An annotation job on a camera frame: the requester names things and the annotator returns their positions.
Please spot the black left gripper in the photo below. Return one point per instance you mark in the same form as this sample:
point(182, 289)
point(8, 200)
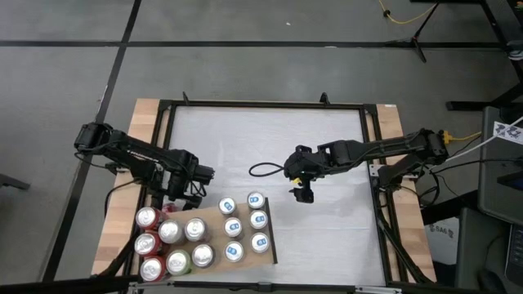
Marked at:
point(190, 173)

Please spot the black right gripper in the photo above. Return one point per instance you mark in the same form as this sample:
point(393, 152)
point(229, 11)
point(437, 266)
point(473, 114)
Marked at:
point(306, 163)

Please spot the silver can with red print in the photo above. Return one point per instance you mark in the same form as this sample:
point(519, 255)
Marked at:
point(195, 229)

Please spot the blue silver Red Bull can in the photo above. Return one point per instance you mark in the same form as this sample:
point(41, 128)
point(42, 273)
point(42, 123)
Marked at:
point(233, 226)
point(260, 242)
point(227, 205)
point(256, 200)
point(233, 251)
point(258, 219)

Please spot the white red Spindrift can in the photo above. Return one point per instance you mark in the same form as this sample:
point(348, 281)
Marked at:
point(171, 231)

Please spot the silver Diet Coke can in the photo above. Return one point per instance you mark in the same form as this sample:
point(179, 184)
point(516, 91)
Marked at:
point(203, 255)

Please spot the green soda can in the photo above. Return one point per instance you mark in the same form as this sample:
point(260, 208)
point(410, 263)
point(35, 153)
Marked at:
point(178, 261)

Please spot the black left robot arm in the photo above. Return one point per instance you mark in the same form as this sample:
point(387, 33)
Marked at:
point(130, 153)

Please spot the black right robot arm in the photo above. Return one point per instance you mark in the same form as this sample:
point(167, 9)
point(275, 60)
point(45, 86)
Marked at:
point(384, 149)

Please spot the wooden shelf board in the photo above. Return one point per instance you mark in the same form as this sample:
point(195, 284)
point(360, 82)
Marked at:
point(215, 234)

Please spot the white printed box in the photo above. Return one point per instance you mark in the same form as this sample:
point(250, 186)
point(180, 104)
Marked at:
point(441, 245)

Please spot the black floor stand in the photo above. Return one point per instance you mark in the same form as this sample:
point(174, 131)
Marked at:
point(12, 181)

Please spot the black tripod stand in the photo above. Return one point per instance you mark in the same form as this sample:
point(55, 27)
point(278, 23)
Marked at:
point(416, 41)

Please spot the grey cabinet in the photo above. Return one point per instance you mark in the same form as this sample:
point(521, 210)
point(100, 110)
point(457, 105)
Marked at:
point(496, 183)

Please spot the white marker paper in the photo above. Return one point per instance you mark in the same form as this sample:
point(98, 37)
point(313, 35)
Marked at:
point(506, 131)

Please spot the dark screen device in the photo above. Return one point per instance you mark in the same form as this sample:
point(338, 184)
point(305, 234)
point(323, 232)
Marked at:
point(515, 253)

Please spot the black shelf side frame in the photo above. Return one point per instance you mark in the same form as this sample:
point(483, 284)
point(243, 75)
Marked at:
point(273, 241)

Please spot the white metal bracket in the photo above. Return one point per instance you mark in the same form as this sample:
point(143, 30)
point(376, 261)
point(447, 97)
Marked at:
point(374, 169)

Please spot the black metal table frame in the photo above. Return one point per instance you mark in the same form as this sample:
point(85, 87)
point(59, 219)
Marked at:
point(265, 104)

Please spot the black desk frame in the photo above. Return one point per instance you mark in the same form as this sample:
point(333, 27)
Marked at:
point(470, 105)

